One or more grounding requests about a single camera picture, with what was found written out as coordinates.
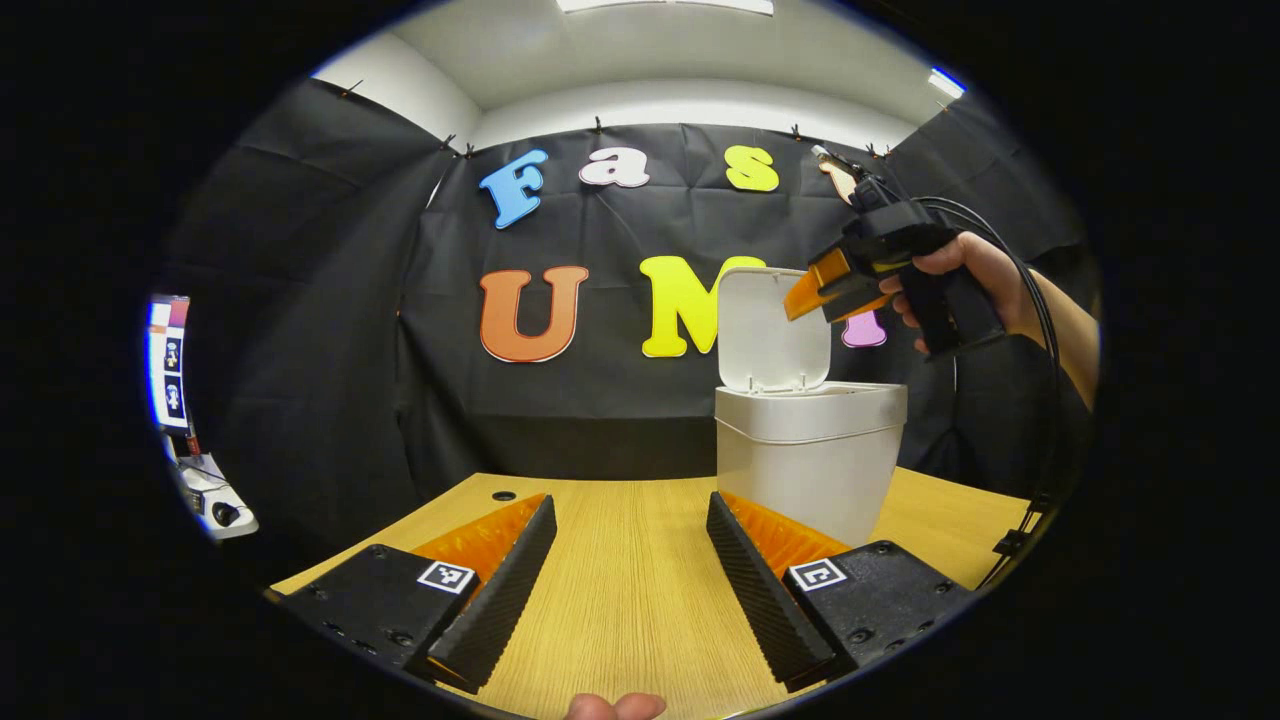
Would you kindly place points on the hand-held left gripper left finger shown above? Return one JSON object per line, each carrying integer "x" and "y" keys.
{"x": 505, "y": 600}

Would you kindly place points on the long ceiling light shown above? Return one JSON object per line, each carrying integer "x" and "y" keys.
{"x": 665, "y": 5}

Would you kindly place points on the white desktop garbage bin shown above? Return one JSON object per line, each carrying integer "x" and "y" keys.
{"x": 800, "y": 450}

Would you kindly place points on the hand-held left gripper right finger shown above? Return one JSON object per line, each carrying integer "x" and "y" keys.
{"x": 765, "y": 600}

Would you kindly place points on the computer monitor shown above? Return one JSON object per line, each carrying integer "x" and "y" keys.
{"x": 170, "y": 365}

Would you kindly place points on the wooden desktop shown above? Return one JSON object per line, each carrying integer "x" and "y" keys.
{"x": 630, "y": 580}

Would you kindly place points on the white side desk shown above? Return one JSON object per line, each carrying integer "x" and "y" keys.
{"x": 215, "y": 495}

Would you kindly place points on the black backdrop cloth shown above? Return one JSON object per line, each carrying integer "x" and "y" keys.
{"x": 600, "y": 420}

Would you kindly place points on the black computer mouse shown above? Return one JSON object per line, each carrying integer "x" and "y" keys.
{"x": 226, "y": 514}

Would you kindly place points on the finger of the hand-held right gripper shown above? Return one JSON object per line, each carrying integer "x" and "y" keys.
{"x": 812, "y": 290}
{"x": 855, "y": 298}

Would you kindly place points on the small ceiling light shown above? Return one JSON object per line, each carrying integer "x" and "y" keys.
{"x": 946, "y": 82}

